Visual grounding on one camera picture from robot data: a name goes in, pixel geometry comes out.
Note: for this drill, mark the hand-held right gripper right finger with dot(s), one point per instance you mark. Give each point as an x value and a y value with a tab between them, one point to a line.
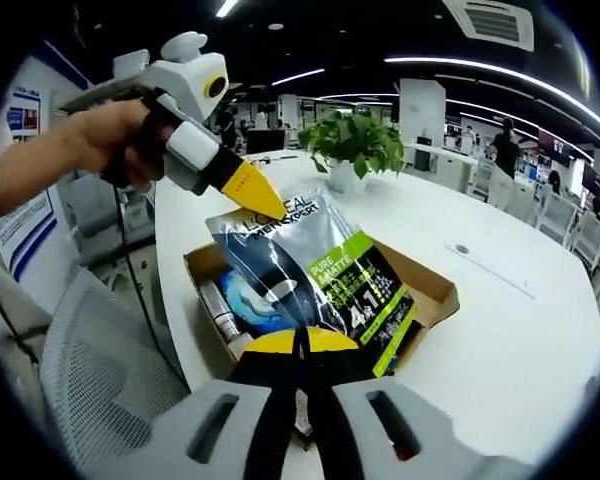
430	445

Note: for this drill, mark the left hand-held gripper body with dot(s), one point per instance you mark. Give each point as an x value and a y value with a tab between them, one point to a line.
185	82

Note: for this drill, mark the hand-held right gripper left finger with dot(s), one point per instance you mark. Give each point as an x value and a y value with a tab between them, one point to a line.
190	440

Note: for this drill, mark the white pump bottle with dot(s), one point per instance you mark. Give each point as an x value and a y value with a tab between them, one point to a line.
220	310

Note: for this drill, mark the silver and green soft pouch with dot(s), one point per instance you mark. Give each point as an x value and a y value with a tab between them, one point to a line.
290	260

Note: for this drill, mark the brown cardboard shoe box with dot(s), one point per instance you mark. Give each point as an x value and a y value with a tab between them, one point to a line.
430	295

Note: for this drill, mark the blue white-label wipes pack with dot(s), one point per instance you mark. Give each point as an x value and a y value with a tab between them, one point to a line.
245	300

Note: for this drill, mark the person's left hand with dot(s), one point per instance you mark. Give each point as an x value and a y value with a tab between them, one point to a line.
110	140

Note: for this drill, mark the grey mesh office chair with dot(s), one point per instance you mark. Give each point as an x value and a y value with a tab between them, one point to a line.
95	360

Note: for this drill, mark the white plant pot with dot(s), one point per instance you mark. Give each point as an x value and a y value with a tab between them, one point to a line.
345	177

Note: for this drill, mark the green leafy plant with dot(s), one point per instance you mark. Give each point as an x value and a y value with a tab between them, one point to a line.
355	135

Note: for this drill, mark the recessed table power strip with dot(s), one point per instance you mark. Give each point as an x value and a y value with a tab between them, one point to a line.
462	248

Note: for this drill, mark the long ceiling light strip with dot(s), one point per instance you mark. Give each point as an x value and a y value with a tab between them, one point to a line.
480	67

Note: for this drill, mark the ceiling air conditioner vent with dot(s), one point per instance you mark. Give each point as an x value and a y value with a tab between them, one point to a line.
495	22

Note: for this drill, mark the blue and white wall poster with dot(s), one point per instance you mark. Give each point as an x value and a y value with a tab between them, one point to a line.
25	225

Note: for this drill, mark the wall display screen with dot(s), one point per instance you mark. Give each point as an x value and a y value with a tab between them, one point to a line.
555	147

